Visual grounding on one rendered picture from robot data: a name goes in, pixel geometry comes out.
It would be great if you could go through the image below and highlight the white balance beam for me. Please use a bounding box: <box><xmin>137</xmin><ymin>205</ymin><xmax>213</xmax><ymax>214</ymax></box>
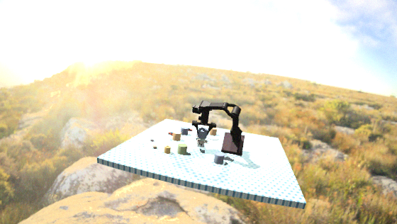
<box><xmin>195</xmin><ymin>136</ymin><xmax>208</xmax><ymax>147</ymax></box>

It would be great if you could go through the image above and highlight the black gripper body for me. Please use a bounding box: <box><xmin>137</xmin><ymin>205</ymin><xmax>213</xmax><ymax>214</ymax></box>
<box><xmin>191</xmin><ymin>115</ymin><xmax>216</xmax><ymax>128</ymax></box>

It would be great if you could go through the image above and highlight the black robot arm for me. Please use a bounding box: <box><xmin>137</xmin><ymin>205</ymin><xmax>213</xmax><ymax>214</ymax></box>
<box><xmin>192</xmin><ymin>101</ymin><xmax>242</xmax><ymax>142</ymax></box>

